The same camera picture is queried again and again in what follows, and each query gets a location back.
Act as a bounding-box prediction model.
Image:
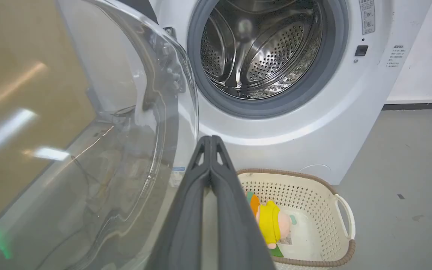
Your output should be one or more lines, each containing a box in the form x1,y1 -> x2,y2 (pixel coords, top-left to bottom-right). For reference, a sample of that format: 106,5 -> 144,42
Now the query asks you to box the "transparent round washing machine door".
0,0 -> 200,270

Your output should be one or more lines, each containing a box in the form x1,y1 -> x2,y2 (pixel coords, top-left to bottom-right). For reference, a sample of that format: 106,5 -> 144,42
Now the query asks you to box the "grey warning label sticker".
359,0 -> 376,35

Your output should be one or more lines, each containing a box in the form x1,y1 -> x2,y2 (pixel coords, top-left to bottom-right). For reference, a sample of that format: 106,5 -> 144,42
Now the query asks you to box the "white front-load washing machine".
118,0 -> 432,186

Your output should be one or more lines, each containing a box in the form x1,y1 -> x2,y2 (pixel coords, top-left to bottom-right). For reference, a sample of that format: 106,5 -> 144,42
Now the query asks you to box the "steel perforated washer drum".
200,0 -> 322,100

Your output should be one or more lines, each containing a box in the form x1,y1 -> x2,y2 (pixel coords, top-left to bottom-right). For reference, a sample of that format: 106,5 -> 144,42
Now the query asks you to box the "cream perforated laundry basket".
236,168 -> 356,268

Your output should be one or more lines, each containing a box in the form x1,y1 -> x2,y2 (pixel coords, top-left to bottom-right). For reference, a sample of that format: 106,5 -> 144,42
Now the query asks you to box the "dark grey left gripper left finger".
145,136 -> 212,270

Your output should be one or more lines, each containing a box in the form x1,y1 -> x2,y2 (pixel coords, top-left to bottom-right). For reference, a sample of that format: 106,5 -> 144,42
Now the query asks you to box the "yellow plush doll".
247,192 -> 297,250

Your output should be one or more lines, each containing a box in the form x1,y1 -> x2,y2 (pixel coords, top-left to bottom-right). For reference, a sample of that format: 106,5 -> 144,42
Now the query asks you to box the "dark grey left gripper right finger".
210,135 -> 276,270

